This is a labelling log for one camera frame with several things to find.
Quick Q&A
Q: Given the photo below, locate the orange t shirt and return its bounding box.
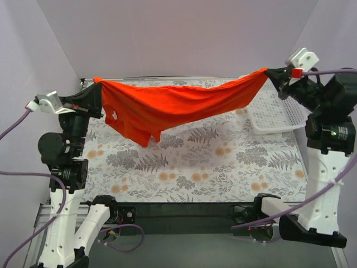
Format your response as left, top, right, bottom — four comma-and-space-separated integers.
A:
93, 69, 268, 147

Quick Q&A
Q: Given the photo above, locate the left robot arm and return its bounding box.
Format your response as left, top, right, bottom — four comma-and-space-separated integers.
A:
27, 83, 117, 267

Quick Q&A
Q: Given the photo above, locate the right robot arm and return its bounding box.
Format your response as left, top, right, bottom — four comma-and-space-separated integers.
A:
253, 66, 356, 248

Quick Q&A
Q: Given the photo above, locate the white plastic basket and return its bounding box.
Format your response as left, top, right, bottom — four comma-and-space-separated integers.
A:
246, 79, 307, 135

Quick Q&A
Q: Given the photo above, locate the floral patterned table mat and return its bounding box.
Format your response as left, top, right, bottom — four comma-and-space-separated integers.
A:
83, 109, 307, 202

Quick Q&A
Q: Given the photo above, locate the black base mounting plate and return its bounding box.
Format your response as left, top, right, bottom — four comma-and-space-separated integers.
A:
103, 202, 265, 236

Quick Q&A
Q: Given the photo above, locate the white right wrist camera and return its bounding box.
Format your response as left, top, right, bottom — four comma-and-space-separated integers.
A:
285, 47, 320, 79

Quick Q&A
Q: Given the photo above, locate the aluminium frame rail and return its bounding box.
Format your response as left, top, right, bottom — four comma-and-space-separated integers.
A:
34, 203, 90, 227

